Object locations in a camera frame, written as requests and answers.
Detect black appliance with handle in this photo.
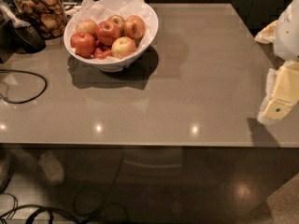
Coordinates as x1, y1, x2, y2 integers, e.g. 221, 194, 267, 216
0, 1, 46, 54

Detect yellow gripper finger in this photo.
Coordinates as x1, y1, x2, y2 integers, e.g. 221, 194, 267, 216
257, 61, 299, 125
254, 21, 278, 44

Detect glass jar of dried chips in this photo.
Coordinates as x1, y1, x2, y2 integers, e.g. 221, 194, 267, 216
14, 0, 67, 39

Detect small red apple bottom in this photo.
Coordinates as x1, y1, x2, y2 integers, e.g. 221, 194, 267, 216
93, 47, 112, 60

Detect white shoe under table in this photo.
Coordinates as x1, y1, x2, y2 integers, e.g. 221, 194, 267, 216
38, 151, 64, 186

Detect white ceramic bowl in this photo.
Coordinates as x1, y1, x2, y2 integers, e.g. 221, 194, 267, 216
64, 10, 159, 72

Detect small apple at back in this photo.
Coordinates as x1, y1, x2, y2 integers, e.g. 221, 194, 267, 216
107, 15, 125, 32

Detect red-yellow apple right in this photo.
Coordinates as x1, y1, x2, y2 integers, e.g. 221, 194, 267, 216
124, 15, 146, 39

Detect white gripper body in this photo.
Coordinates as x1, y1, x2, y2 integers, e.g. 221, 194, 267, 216
273, 0, 299, 61

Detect black cable on table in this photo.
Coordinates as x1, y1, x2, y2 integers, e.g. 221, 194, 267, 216
0, 68, 48, 105

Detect pale apple back left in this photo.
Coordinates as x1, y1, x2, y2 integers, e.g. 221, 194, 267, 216
76, 20, 97, 37

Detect black cables on floor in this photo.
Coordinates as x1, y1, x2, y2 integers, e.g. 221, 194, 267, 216
0, 159, 132, 224

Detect red apple centre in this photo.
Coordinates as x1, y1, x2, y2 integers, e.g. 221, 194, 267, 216
95, 21, 121, 46

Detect red apple front left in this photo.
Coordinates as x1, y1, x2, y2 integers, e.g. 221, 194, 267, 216
70, 33, 95, 58

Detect white paper bowl liner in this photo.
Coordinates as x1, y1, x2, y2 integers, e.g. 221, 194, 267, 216
69, 0, 154, 24

